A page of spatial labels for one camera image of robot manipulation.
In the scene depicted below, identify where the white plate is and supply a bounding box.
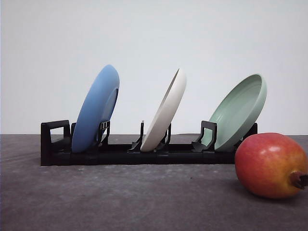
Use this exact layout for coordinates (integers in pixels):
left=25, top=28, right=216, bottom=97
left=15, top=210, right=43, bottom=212
left=141, top=68, right=187, bottom=152

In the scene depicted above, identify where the red yellow pomegranate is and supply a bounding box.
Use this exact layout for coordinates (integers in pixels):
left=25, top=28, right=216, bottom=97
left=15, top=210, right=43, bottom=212
left=234, top=133, right=308, bottom=199

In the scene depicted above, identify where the blue plate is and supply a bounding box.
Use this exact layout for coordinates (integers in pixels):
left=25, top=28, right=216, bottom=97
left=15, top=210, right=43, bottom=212
left=72, top=65, right=120, bottom=154

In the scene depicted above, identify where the green plate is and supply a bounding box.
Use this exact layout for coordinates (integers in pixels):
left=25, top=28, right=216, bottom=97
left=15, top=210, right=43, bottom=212
left=202, top=74, right=267, bottom=152

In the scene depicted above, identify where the black plastic dish rack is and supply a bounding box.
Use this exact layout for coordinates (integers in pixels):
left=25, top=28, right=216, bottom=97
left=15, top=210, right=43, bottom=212
left=41, top=120, right=258, bottom=166

